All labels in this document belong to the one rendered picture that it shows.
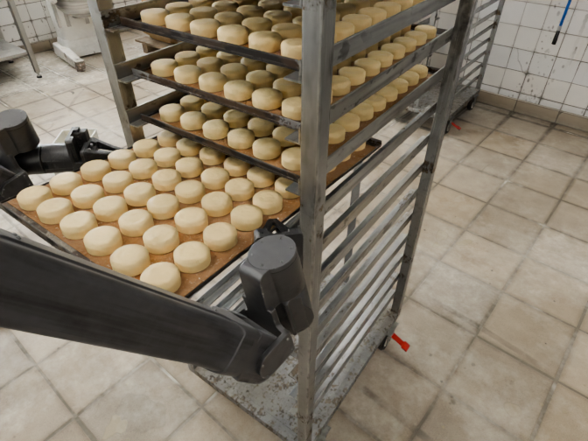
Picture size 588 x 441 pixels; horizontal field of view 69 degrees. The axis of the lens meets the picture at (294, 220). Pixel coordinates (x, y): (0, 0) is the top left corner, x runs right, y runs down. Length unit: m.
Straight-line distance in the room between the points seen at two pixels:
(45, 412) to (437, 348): 1.43
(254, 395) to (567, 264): 1.60
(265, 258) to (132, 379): 1.33
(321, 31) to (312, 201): 0.25
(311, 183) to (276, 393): 0.94
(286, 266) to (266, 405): 1.01
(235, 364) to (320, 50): 0.37
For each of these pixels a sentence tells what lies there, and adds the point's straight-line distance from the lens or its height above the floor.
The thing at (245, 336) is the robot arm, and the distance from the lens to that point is 0.46.
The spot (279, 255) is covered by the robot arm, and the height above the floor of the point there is 1.10.
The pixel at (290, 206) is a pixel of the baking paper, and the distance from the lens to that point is 0.72.
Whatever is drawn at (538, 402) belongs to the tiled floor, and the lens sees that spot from 1.83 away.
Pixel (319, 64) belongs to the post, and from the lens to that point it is 0.56.
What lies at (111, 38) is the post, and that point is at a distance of 0.89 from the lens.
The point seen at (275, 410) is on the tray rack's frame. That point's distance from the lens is 1.44.
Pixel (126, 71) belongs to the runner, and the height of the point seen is 1.14.
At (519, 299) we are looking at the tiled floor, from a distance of 2.12.
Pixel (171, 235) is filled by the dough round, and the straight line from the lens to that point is 0.64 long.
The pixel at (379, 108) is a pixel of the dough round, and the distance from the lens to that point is 0.94.
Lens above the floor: 1.43
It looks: 39 degrees down
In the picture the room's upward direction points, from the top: straight up
